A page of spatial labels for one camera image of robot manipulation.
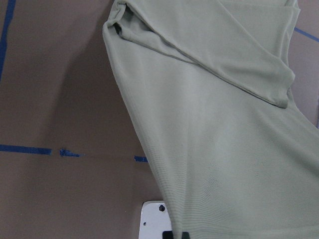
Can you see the green long-sleeve shirt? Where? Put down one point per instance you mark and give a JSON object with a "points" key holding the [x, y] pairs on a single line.
{"points": [[207, 85]]}

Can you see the white metal mount base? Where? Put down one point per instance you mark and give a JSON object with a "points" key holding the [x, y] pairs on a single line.
{"points": [[155, 222]]}

